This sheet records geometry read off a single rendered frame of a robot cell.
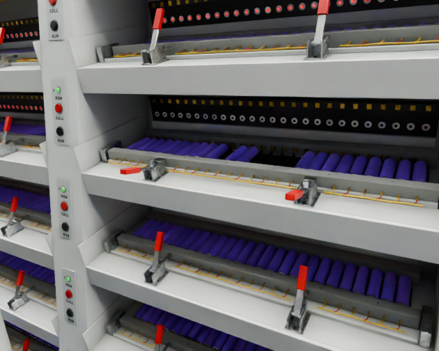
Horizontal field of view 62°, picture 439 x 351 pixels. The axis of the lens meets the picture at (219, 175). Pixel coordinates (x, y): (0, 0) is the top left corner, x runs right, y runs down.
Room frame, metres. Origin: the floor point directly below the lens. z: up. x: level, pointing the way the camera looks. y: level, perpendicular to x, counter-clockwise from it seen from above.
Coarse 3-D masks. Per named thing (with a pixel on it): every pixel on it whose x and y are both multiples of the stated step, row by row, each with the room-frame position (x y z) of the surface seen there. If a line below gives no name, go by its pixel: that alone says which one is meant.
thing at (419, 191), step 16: (128, 160) 0.68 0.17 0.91; (144, 160) 0.66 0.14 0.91; (176, 160) 0.63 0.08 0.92; (192, 160) 0.61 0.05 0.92; (208, 160) 0.60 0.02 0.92; (224, 160) 0.60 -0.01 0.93; (208, 176) 0.58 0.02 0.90; (240, 176) 0.56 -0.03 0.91; (256, 176) 0.56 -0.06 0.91; (272, 176) 0.54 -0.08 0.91; (288, 176) 0.53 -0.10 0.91; (304, 176) 0.52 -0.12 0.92; (320, 176) 0.51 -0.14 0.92; (336, 176) 0.50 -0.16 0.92; (352, 176) 0.50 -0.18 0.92; (368, 176) 0.49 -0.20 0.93; (368, 192) 0.48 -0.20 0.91; (384, 192) 0.47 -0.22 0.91; (400, 192) 0.46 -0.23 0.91; (416, 192) 0.45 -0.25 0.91; (432, 192) 0.44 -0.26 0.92
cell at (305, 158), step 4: (308, 152) 0.60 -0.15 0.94; (312, 152) 0.60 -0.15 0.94; (304, 156) 0.59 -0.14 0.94; (308, 156) 0.59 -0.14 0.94; (312, 156) 0.59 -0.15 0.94; (300, 160) 0.57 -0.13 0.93; (304, 160) 0.57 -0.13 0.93; (308, 160) 0.58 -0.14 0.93; (312, 160) 0.59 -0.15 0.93; (296, 164) 0.57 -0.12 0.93; (300, 164) 0.56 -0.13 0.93; (304, 164) 0.56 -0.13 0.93; (308, 164) 0.57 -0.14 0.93; (300, 168) 0.55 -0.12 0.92; (304, 168) 0.55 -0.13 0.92
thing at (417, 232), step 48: (96, 144) 0.71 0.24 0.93; (384, 144) 0.59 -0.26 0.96; (432, 144) 0.55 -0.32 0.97; (96, 192) 0.67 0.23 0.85; (144, 192) 0.61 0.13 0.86; (192, 192) 0.55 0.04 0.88; (240, 192) 0.53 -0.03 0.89; (336, 240) 0.46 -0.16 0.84; (384, 240) 0.43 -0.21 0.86; (432, 240) 0.40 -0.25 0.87
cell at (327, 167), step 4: (332, 156) 0.58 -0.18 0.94; (336, 156) 0.58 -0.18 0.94; (328, 160) 0.56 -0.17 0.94; (332, 160) 0.56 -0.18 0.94; (336, 160) 0.57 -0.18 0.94; (324, 164) 0.56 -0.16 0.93; (328, 164) 0.55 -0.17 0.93; (332, 164) 0.55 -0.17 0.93; (336, 164) 0.56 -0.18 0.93; (324, 168) 0.54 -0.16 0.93; (328, 168) 0.54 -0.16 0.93; (332, 168) 0.54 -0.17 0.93
